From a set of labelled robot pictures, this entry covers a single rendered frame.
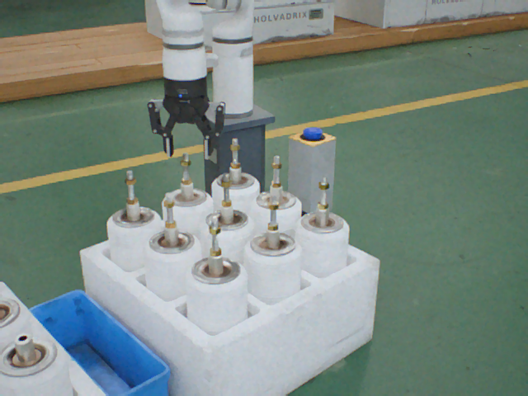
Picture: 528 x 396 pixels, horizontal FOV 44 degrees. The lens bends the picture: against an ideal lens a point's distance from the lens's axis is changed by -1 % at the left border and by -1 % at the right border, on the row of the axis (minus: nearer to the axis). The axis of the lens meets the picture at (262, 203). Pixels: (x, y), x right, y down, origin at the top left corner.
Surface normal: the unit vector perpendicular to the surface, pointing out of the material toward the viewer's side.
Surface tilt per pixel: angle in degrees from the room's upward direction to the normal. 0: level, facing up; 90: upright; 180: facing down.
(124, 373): 88
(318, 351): 90
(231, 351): 90
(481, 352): 0
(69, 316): 88
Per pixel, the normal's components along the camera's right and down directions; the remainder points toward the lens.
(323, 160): 0.67, 0.33
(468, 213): 0.00, -0.90
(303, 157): -0.74, 0.29
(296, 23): 0.50, 0.39
